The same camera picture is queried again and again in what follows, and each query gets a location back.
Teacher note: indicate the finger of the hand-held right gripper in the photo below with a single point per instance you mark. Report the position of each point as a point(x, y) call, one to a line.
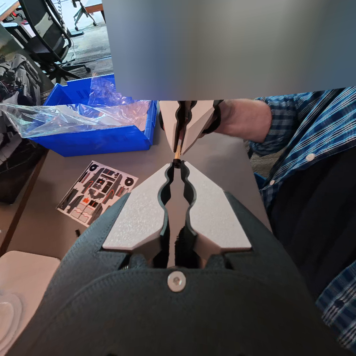
point(201, 116)
point(168, 116)

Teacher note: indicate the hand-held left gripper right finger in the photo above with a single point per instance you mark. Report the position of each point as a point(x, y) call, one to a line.
point(217, 219)

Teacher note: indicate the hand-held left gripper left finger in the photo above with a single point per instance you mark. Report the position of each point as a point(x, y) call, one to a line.
point(136, 217)

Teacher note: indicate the tan lego pin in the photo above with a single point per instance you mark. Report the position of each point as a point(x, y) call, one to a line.
point(178, 152)

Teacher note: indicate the person's right forearm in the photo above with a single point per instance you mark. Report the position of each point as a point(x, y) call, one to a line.
point(306, 111)

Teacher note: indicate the lego sticker sheet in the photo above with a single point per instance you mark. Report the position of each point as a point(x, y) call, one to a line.
point(91, 192)

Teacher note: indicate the small black lego piece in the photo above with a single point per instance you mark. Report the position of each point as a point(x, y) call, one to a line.
point(77, 232)

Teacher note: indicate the lego set box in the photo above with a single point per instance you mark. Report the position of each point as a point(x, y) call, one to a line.
point(19, 83)

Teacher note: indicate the person's right hand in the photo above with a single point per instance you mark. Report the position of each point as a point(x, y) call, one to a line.
point(236, 116)

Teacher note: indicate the clear plastic bag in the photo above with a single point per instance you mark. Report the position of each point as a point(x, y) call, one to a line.
point(55, 119)
point(108, 89)

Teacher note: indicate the blue plastic bin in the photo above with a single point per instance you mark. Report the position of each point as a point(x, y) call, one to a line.
point(97, 144)

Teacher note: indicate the person's torso in plaid shirt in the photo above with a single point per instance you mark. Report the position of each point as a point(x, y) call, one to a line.
point(306, 222)

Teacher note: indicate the wooden desk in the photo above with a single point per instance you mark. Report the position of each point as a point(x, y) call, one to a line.
point(97, 8)

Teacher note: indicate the black office chair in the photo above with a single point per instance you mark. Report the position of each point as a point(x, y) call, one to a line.
point(47, 36)
point(83, 14)

